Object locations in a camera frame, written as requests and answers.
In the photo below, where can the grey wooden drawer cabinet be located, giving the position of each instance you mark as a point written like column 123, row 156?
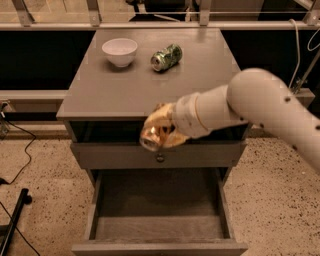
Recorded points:
column 109, row 104

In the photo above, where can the white ceramic bowl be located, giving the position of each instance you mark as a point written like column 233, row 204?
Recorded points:
column 120, row 51

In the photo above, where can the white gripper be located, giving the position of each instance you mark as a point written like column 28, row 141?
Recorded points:
column 184, row 115

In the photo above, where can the open grey middle drawer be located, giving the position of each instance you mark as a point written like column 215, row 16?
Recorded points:
column 159, row 212

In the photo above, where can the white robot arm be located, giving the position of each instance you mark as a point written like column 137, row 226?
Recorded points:
column 253, row 96

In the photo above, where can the green soda can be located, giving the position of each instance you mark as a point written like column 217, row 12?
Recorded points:
column 166, row 58

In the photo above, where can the black stand leg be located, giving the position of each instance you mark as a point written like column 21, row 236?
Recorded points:
column 7, row 230

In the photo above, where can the round brass drawer knob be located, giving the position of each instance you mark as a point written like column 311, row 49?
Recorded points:
column 160, row 158

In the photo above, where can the metal window rail frame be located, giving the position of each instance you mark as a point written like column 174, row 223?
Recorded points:
column 44, row 41

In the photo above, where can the closed grey top drawer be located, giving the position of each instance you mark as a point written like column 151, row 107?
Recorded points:
column 99, row 156

